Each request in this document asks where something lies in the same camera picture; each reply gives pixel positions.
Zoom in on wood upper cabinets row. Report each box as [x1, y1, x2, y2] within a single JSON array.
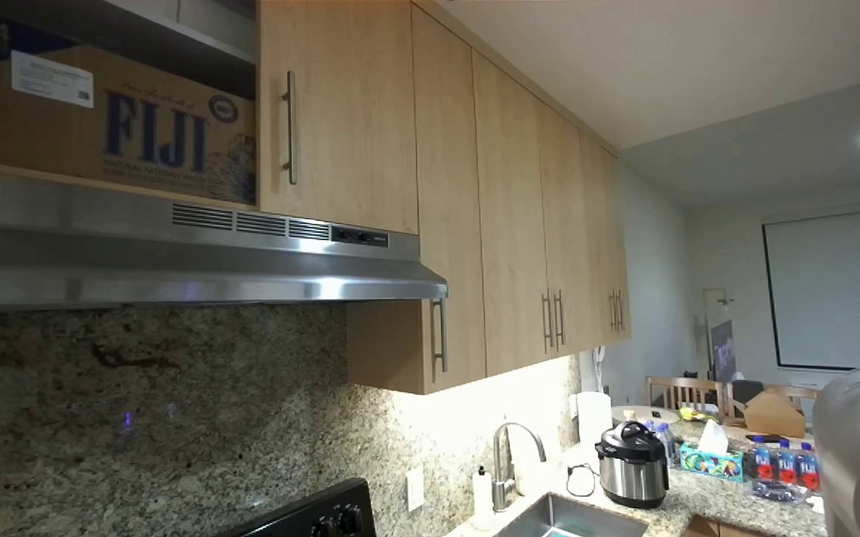
[[346, 0, 629, 394]]

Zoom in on white paper towel roll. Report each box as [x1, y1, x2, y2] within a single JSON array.
[[577, 390, 613, 448]]

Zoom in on white soap dispenser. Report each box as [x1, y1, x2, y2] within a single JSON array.
[[471, 463, 493, 523]]

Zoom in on steel kitchen faucet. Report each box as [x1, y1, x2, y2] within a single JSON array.
[[493, 420, 547, 509]]

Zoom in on wooden chair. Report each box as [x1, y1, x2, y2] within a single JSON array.
[[647, 375, 729, 417]]

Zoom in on steel kitchen sink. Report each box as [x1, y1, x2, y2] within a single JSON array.
[[495, 491, 647, 537]]

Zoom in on silver black pressure cooker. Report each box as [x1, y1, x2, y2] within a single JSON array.
[[593, 420, 668, 508]]

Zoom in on green tissue box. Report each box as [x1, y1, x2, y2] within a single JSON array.
[[678, 420, 744, 479]]

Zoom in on white projector screen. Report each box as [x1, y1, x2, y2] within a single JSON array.
[[761, 211, 860, 369]]

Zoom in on Fiji cardboard box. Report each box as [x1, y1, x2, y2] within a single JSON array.
[[0, 15, 256, 203]]

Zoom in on water bottle pack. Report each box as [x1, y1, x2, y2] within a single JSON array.
[[744, 435, 822, 505]]

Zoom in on stainless steel range hood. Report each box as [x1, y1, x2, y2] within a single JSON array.
[[0, 159, 452, 311]]

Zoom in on white wall outlet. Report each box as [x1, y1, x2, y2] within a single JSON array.
[[405, 469, 426, 512]]

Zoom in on wood cupboard door with handle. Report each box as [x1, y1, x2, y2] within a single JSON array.
[[256, 0, 417, 233]]

